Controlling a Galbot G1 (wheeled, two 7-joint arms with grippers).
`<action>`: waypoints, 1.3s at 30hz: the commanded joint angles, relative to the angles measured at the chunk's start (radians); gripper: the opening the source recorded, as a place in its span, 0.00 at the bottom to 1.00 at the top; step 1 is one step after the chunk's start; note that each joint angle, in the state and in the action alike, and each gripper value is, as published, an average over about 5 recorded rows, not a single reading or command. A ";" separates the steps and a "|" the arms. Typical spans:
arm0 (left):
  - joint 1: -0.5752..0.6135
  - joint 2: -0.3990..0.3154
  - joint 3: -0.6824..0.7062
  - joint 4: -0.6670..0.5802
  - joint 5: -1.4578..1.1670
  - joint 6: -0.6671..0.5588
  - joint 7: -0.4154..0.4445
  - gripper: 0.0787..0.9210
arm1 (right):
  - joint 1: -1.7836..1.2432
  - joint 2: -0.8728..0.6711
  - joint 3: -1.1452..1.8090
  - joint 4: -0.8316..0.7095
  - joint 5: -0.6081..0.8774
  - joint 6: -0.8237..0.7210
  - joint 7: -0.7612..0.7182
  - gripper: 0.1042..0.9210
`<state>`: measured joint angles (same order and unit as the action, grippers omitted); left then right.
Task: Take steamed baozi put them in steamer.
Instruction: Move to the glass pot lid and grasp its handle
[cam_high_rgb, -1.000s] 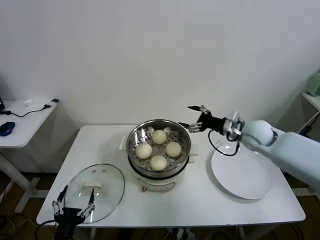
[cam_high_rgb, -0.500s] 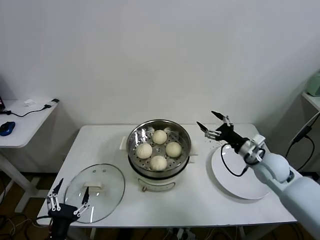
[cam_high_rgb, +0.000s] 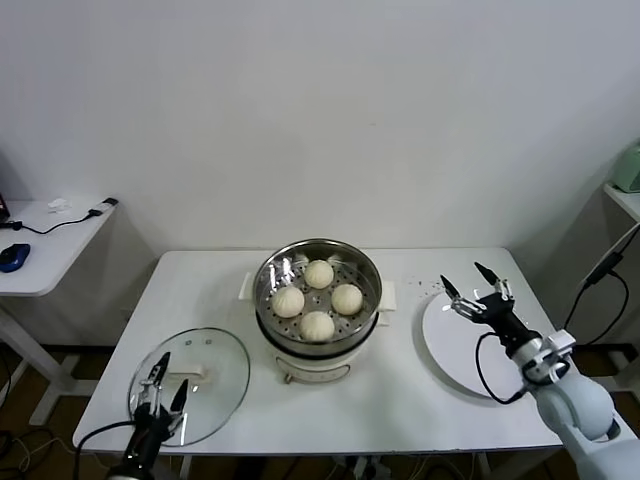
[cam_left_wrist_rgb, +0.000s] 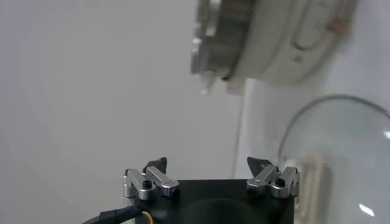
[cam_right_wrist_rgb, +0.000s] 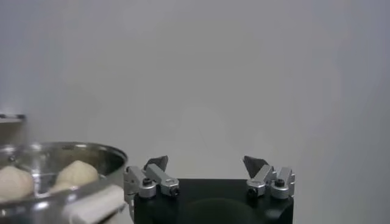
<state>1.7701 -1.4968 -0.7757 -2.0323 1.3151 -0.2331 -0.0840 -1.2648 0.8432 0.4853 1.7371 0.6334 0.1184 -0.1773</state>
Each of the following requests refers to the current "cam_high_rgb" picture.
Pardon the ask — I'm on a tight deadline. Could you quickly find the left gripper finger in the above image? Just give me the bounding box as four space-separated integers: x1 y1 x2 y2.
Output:
167 378 190 431
139 351 171 409

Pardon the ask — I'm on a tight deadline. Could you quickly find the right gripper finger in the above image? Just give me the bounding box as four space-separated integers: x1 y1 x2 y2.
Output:
439 273 487 319
473 261 516 301

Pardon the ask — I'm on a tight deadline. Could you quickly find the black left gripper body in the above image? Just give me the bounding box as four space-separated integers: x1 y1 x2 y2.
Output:
132 402 176 444

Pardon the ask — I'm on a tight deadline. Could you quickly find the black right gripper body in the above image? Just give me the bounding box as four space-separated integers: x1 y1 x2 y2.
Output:
477 293 534 351

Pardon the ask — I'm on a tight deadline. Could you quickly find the glass pot lid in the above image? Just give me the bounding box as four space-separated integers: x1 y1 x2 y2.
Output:
128 326 251 448

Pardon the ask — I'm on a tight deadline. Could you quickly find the white steamed baozi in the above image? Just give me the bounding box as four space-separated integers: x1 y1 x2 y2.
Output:
303 259 335 290
272 285 306 319
299 310 335 343
331 283 364 316

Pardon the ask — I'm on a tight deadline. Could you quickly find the stainless steel steamer basket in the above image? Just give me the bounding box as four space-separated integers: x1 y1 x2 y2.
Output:
241 238 399 346

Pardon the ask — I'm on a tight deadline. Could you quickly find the white round plate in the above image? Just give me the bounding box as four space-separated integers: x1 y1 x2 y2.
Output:
421 289 529 400

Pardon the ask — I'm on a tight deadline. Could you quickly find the white side shelf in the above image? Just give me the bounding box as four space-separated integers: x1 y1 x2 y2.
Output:
602 182 640 224

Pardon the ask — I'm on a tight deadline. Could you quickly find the white side desk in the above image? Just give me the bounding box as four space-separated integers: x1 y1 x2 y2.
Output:
0 197 119 426

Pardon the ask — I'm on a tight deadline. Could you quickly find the blue computer mouse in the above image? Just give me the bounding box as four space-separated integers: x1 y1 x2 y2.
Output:
0 241 32 273

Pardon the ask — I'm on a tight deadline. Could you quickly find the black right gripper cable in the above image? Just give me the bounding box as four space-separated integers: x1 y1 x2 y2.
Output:
474 332 529 405

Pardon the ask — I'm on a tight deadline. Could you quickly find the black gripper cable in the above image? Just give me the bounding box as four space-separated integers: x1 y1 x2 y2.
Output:
74 421 137 480
474 332 529 405

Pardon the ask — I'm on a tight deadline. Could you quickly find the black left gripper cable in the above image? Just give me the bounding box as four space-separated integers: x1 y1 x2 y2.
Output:
74 421 137 480

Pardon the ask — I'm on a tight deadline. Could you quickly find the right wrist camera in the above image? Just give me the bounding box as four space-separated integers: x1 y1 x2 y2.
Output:
544 328 577 351

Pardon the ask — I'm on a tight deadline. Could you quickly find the black desk cable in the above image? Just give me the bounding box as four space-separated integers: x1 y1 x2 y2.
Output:
0 197 120 235

